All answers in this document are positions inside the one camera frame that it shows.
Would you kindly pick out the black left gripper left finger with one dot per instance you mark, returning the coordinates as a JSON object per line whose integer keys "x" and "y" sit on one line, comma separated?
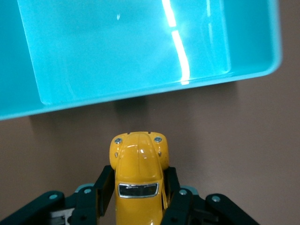
{"x": 100, "y": 194}

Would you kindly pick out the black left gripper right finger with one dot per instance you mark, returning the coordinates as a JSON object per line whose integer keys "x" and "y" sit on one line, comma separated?
{"x": 177, "y": 199}

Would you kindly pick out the yellow beetle toy car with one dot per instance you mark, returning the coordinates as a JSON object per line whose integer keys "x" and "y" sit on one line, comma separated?
{"x": 138, "y": 168}

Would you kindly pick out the teal plastic bin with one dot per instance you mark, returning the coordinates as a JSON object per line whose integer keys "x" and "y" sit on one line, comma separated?
{"x": 117, "y": 47}

